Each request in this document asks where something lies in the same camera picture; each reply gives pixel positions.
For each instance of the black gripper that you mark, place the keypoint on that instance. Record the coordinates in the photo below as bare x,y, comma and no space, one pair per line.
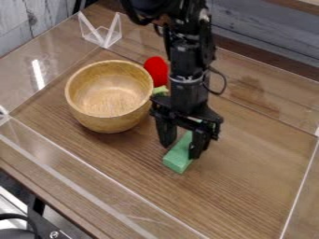
184,109

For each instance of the green rectangular block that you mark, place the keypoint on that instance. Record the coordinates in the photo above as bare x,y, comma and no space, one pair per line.
176,159

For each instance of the light wooden bowl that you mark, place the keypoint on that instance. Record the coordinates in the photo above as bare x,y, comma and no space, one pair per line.
107,94

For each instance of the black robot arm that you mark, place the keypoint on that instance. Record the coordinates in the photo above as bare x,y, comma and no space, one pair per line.
183,23

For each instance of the red plush strawberry toy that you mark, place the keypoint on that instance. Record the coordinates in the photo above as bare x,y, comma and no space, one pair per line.
156,68

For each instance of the clear acrylic enclosure panel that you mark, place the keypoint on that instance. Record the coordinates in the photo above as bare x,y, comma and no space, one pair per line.
104,208

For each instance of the black metal table bracket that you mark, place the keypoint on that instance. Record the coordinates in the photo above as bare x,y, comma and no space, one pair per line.
52,226

